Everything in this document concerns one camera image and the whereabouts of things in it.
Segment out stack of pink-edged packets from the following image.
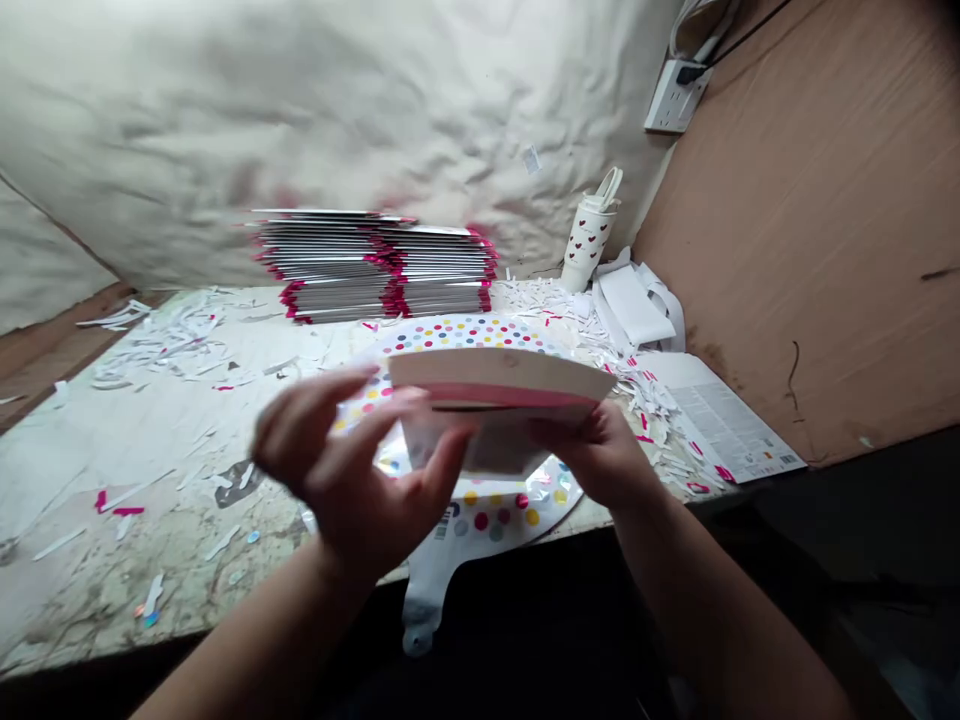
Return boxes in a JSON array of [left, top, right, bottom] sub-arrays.
[[249, 208, 502, 326]]

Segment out white heart-print bottle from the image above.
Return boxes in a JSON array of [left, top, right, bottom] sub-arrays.
[[560, 167, 625, 295]]

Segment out black plug with cable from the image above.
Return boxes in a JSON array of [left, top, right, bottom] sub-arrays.
[[677, 0, 794, 86]]

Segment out curled white paper strips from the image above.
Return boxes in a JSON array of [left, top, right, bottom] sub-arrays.
[[590, 245, 688, 355]]

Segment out white power strip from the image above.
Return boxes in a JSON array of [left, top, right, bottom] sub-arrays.
[[644, 59, 715, 137]]

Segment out scattered paper scraps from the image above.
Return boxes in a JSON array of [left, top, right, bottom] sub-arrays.
[[0, 275, 740, 633]]

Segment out white printed sheet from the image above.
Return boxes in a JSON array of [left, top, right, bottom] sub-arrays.
[[635, 350, 811, 486]]

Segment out person's left hand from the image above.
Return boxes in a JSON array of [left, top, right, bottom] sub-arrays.
[[253, 369, 477, 580]]

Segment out person's right fingers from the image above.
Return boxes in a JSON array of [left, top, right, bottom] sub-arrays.
[[527, 408, 610, 460]]

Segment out polka dot foil balloon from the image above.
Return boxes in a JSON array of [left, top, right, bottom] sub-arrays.
[[329, 314, 588, 659]]

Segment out person's left thumb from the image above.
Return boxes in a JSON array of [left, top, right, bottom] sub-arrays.
[[416, 428, 477, 511]]

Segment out white cable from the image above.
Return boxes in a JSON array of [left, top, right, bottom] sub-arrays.
[[668, 0, 742, 63]]

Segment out white pink card packet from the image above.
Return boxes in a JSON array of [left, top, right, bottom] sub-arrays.
[[387, 347, 621, 478]]

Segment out person's left fingers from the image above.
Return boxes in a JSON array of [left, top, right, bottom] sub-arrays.
[[253, 369, 432, 459]]

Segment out person's right hand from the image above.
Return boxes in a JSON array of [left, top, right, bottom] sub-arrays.
[[527, 407, 670, 524]]

